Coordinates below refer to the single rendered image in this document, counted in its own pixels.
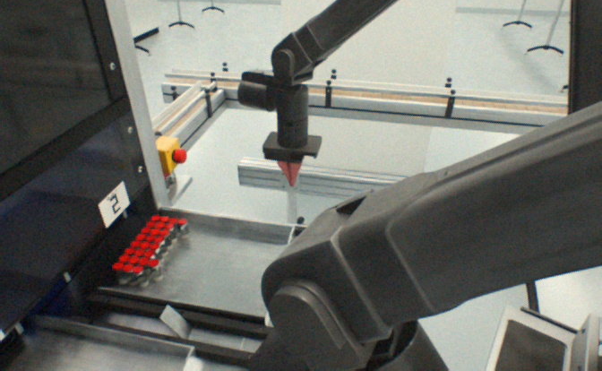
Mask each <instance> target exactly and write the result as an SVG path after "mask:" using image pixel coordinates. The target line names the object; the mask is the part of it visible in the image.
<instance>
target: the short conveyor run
mask: <svg viewBox="0 0 602 371"><path fill-rule="evenodd" d="M201 85H202V82H201V81H198V82H197V83H196V84H195V85H193V86H192V87H191V88H190V89H188V90H187V92H186V93H184V94H182V95H177V93H176V91H175V90H176V85H171V90H172V91H173V93H172V97H173V102H172V103H171V104H170V105H168V106H167V108H166V109H164V110H162V111H161V112H160V113H159V114H157V115H156V116H155V117H154V118H152V120H151V122H152V128H153V132H154V135H158V136H165V137H174V138H178V141H179V145H180V149H182V150H185V151H186V152H188V151H190V150H191V149H192V148H193V146H194V145H195V144H196V142H197V141H198V140H199V139H200V138H201V137H202V136H203V135H204V134H205V132H206V131H208V129H209V128H210V127H211V126H212V125H213V124H214V123H215V121H216V120H217V119H218V118H219V117H220V116H221V115H222V114H223V111H224V110H227V106H226V98H225V91H224V90H217V91H213V90H212V89H213V88H214V87H216V86H217V84H216V82H213V83H212V84H211V85H209V86H208V87H207V88H205V89H203V90H201V88H199V87H200V86H201Z"/></svg>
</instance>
